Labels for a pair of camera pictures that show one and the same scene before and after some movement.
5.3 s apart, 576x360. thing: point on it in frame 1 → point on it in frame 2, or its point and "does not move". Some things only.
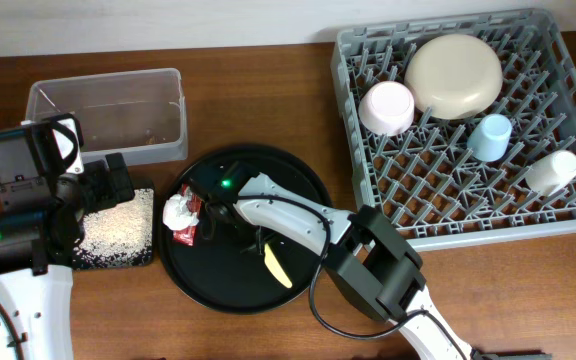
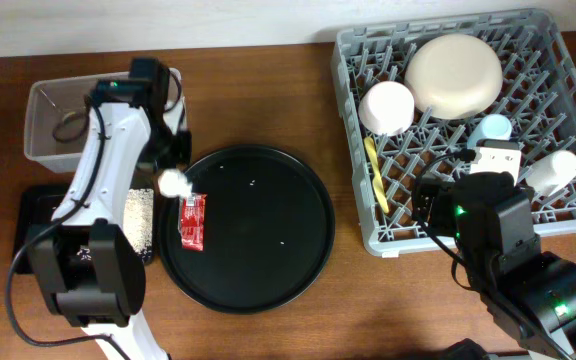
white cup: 550,174 does not move
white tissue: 177,213 → 173,183
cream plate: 452,76 does not move
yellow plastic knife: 273,265 → 377,181
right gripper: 243,246 → 443,194
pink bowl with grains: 386,108 does not move
